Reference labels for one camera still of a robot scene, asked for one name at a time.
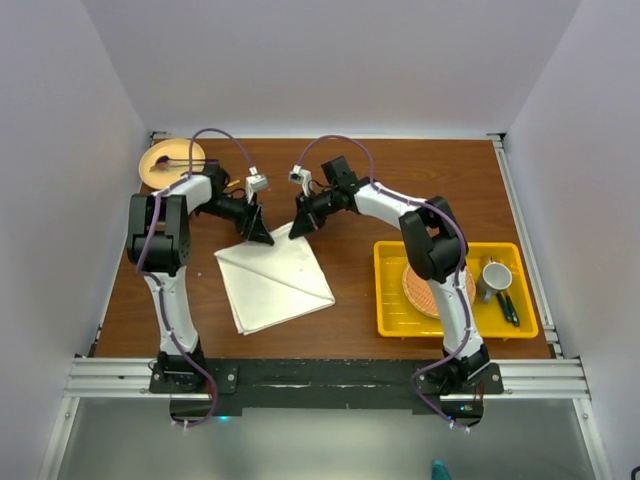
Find grey ceramic mug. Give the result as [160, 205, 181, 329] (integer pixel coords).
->
[477, 261, 513, 304]

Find purple spoon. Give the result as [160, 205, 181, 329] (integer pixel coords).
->
[149, 156, 218, 172]

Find aluminium right side rail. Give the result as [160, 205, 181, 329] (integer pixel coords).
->
[488, 134, 564, 359]

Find purple cable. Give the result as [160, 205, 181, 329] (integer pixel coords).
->
[134, 127, 259, 429]
[294, 134, 474, 434]

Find green handled snips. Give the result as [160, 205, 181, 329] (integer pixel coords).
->
[496, 292, 520, 327]

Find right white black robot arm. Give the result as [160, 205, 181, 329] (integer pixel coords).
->
[288, 157, 490, 393]

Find teal cloth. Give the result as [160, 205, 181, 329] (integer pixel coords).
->
[431, 460, 451, 480]

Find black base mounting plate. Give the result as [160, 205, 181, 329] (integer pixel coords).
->
[148, 359, 505, 425]

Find aluminium rail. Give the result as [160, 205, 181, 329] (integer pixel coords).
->
[488, 134, 564, 359]
[63, 358, 591, 400]

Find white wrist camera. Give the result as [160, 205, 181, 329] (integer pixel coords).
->
[245, 173, 269, 200]
[288, 165, 312, 186]

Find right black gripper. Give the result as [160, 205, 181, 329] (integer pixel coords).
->
[290, 187, 340, 239]

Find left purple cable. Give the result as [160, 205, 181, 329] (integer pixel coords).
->
[134, 127, 259, 429]

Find yellow plastic tray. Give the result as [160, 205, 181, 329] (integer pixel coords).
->
[374, 241, 539, 340]

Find aluminium front rail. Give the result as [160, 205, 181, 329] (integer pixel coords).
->
[63, 358, 591, 400]

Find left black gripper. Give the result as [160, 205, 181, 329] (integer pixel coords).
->
[196, 191, 274, 245]

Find woven wicker basket plate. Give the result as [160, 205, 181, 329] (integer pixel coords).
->
[402, 264, 476, 319]

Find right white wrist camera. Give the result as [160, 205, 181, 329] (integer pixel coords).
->
[288, 165, 312, 186]

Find white cloth napkin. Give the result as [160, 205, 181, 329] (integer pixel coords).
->
[215, 223, 335, 335]

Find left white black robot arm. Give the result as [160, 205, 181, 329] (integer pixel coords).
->
[126, 163, 274, 392]

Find beige round plate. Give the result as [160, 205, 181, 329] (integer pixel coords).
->
[138, 138, 190, 190]

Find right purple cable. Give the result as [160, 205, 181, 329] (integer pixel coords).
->
[294, 134, 474, 434]

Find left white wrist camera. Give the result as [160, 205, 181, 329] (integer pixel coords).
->
[245, 173, 269, 200]

